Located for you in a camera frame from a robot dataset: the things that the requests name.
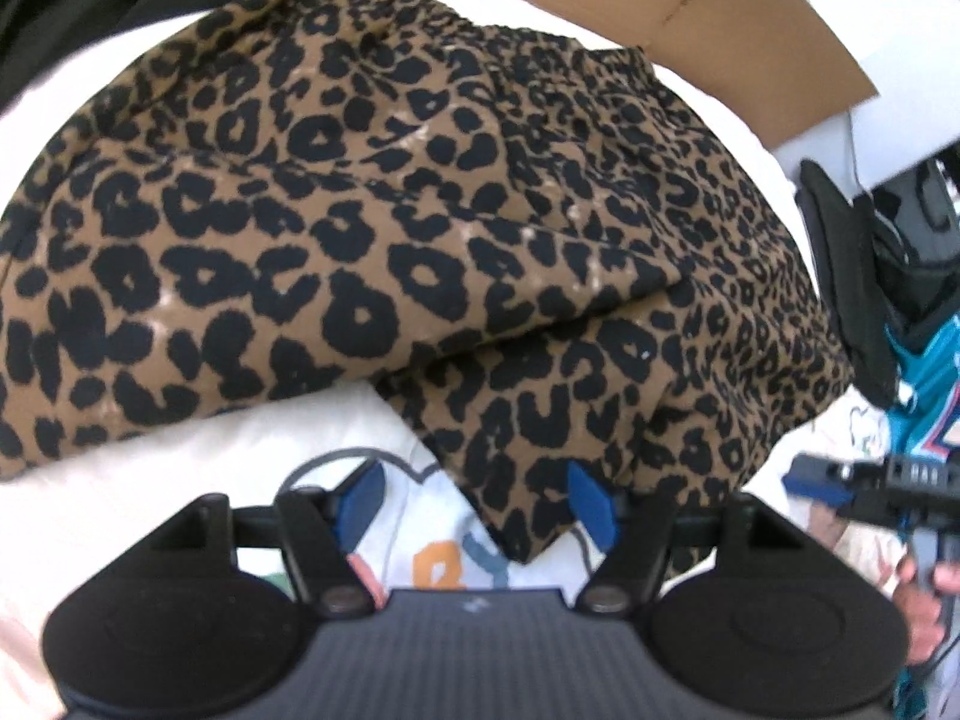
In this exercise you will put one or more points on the folded black clothes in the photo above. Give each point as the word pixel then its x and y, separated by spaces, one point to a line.
pixel 832 262

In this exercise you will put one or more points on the person's right hand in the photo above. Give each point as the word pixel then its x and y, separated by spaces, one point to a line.
pixel 919 604

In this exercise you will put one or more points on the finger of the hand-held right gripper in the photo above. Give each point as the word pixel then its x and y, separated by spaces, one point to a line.
pixel 814 481

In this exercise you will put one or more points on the cream bear printed blanket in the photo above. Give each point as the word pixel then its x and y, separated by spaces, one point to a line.
pixel 187 457

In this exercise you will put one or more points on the flat cardboard sheet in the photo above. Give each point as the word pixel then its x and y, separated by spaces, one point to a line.
pixel 750 30

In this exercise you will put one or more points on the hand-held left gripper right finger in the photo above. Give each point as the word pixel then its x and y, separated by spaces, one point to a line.
pixel 592 508

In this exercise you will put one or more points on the black bag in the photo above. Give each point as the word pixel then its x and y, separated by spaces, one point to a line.
pixel 930 292

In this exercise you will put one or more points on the leopard print skirt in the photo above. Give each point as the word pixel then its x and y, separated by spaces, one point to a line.
pixel 375 202

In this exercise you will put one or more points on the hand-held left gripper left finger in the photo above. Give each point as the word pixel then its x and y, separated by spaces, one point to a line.
pixel 360 500

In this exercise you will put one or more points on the teal printed jersey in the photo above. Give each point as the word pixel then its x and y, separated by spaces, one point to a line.
pixel 930 390

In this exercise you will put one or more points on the black garment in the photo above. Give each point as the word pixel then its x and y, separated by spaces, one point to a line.
pixel 112 0

